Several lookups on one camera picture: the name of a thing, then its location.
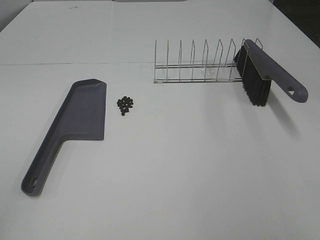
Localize pile of coffee beans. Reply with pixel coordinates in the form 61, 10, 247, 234
116, 96, 134, 116

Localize chrome wire plate rack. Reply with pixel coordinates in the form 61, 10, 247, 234
153, 38, 248, 84

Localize grey hand brush black bristles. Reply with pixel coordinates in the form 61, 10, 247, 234
233, 39, 309, 107

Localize grey plastic dustpan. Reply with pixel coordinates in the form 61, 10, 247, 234
21, 78, 107, 197

